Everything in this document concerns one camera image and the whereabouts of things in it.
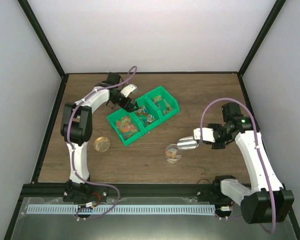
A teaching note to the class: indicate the metal scoop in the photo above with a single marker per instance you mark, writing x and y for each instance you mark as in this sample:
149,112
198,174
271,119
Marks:
187,143

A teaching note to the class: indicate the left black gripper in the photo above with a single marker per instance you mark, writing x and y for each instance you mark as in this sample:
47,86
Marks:
128,108

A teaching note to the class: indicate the black aluminium frame rail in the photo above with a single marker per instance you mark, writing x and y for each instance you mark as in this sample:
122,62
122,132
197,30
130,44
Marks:
126,190

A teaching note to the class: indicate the light blue cable duct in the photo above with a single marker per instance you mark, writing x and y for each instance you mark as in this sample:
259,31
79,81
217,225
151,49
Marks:
132,209

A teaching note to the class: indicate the pile of lollipops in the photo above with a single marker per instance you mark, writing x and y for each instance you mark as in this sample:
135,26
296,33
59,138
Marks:
144,115

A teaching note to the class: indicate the green bin popsicle candies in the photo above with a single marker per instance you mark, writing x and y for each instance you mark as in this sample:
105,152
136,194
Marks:
160,90

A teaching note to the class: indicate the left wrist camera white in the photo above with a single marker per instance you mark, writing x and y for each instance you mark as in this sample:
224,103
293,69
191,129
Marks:
128,90

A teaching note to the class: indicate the green bin lollipops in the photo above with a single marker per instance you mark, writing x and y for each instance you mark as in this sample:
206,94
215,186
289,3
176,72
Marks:
144,130

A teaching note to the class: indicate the clear plastic jar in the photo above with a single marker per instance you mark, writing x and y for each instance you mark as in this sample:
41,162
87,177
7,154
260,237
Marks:
173,154

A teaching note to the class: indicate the green bin star gummies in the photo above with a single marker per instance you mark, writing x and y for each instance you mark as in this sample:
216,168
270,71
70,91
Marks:
116,116

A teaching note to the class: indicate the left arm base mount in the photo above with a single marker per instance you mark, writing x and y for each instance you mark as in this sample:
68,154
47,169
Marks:
82,193

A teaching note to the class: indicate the pile of star gummies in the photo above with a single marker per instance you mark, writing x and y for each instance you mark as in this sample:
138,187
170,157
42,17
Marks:
126,127

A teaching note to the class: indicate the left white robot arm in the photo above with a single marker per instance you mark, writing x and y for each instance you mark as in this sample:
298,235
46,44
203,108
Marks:
77,120

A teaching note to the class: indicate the gold jar lid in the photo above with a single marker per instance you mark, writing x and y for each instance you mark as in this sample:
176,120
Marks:
102,144

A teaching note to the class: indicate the pile of popsicle candies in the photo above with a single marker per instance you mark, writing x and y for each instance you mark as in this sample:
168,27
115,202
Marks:
162,104

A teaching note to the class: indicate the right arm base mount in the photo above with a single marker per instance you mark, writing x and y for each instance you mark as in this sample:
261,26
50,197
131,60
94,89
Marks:
210,191

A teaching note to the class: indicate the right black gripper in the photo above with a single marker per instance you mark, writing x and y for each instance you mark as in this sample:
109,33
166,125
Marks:
218,146

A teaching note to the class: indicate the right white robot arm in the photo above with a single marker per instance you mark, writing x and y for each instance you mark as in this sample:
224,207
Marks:
266,200

